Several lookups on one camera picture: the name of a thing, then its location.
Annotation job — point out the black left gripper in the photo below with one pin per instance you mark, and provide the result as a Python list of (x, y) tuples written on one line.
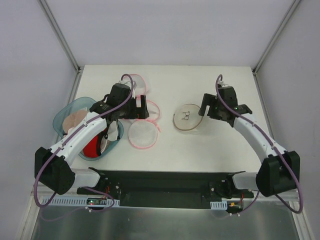
[(140, 107)]

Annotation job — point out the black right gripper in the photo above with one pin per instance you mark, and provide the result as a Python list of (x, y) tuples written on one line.
[(208, 106)]

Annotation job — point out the cream mesh laundry bag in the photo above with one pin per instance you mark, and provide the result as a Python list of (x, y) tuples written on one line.
[(186, 117)]

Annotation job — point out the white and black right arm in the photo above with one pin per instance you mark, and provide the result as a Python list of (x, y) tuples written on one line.
[(279, 170)]

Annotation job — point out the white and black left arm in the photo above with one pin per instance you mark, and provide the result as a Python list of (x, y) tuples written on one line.
[(52, 166)]

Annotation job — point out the pink-trimmed mesh bag middle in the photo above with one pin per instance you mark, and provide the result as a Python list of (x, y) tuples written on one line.
[(153, 110)]

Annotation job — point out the pink-trimmed white mesh bag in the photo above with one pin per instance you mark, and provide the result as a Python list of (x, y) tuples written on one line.
[(140, 85)]

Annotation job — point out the pink-trimmed mesh bag front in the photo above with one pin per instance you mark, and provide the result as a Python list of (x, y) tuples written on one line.
[(143, 134)]

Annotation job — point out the white black-trimmed bra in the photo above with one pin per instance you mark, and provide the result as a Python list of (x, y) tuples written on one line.
[(112, 131)]

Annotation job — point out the red bra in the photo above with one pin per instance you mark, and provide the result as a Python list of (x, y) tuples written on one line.
[(95, 147)]

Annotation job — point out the beige bra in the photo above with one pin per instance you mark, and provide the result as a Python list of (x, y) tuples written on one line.
[(72, 120)]

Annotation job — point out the teal plastic basket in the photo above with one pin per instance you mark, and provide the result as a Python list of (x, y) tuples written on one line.
[(82, 103)]

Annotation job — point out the right aluminium frame post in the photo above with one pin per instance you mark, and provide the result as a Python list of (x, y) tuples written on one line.
[(276, 35)]

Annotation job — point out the aluminium frame post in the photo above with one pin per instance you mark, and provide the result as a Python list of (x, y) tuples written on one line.
[(59, 34), (276, 35)]

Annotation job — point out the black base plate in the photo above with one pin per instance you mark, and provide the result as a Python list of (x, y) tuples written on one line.
[(160, 189)]

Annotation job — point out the white slotted cable duct right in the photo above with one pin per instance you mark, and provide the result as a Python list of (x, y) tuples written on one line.
[(219, 205)]

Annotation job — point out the white slotted cable duct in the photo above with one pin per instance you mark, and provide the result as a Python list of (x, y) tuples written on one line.
[(219, 205), (83, 201)]

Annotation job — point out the white slotted cable duct left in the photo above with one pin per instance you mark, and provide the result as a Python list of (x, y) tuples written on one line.
[(83, 201)]

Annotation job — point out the left aluminium frame post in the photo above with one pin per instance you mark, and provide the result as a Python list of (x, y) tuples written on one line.
[(59, 34)]

